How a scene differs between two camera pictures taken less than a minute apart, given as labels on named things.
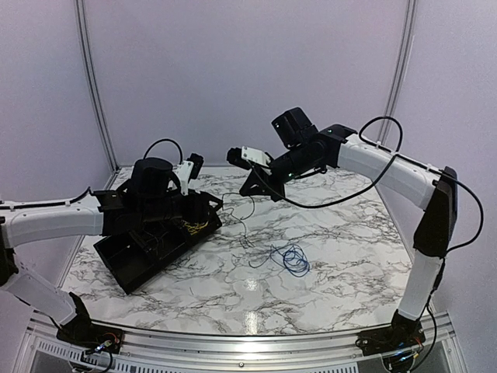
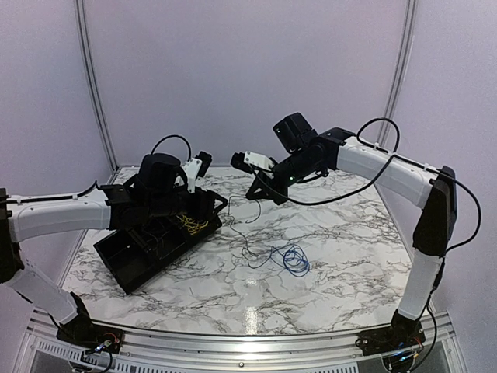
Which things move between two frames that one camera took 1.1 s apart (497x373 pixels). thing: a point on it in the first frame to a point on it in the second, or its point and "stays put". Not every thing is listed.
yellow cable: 195,228 stays put
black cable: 241,218 to 258,214
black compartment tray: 130,256 stays put
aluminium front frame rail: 42,350 stays put
